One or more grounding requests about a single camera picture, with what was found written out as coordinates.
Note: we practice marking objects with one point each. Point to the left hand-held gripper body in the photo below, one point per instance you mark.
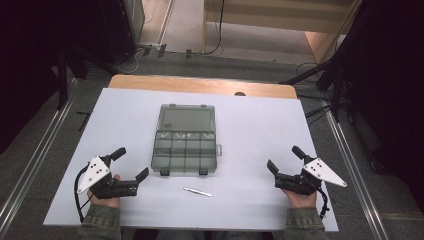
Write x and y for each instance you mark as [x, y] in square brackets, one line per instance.
[100, 181]

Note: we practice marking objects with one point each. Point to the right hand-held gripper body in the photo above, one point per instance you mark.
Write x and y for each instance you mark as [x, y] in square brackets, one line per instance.
[305, 181]

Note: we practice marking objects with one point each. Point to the person's right hand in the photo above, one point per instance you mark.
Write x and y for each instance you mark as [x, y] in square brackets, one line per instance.
[301, 199]

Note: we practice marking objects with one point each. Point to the person's left hand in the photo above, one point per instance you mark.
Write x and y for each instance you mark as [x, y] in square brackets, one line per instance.
[108, 201]

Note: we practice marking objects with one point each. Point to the white board table cover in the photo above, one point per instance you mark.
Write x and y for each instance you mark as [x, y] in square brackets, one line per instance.
[253, 150]

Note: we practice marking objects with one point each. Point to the clear grey compartment organizer box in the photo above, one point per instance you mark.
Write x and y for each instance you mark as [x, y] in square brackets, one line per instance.
[184, 146]

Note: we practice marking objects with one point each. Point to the thin silver metal tool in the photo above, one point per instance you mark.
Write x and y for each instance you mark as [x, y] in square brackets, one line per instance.
[197, 192]

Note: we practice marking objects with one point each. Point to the small dark round object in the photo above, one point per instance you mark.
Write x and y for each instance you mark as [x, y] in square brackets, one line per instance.
[239, 94]

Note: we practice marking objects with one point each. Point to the black stand with legs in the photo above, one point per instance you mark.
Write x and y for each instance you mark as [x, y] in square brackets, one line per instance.
[330, 70]

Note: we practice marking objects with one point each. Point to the black metal stand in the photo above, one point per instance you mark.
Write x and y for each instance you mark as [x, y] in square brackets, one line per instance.
[62, 80]

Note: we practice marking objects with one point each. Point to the wooden table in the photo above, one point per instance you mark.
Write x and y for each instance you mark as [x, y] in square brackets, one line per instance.
[200, 85]

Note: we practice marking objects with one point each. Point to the black cabinet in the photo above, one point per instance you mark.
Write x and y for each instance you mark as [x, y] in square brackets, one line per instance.
[116, 30]

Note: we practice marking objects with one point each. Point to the light wooden furniture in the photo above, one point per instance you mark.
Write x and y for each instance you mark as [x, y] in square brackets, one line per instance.
[283, 20]

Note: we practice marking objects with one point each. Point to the aluminium floor rail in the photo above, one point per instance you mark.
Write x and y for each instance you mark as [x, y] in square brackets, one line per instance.
[36, 156]
[353, 166]

